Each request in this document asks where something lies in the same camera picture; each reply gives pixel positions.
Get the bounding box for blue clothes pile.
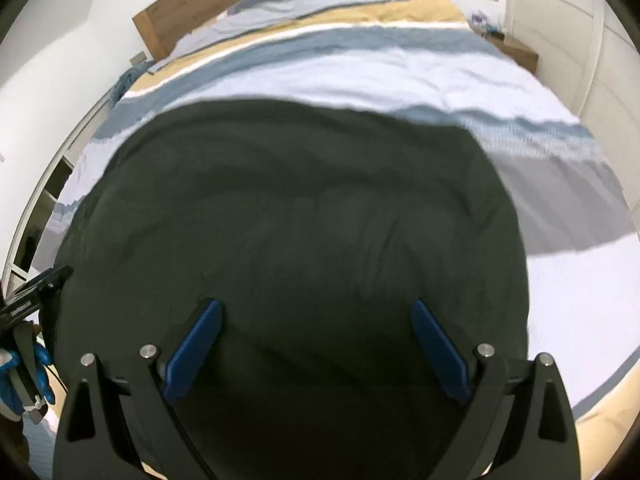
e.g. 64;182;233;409
110;59;157;107

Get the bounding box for wooden nightstand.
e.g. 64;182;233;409
487;34;540;74

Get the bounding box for low white shelf cabinet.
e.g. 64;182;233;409
0;94;117;293

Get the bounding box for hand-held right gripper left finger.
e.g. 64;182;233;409
56;297;224;480

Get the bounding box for small items on nightstand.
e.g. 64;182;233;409
469;9;507;39

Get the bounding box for person's left hand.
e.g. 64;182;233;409
0;342;56;418

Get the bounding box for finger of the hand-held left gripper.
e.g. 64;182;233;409
22;266;75;311

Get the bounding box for white wardrobe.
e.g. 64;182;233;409
502;0;640;126

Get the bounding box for black puffer jacket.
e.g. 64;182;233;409
50;99;531;480

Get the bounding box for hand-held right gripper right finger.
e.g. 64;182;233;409
410;299;583;480

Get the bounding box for blue grey pillow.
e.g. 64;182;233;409
231;0;297;14

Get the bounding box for bed with striped duvet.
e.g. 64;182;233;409
47;0;640;461

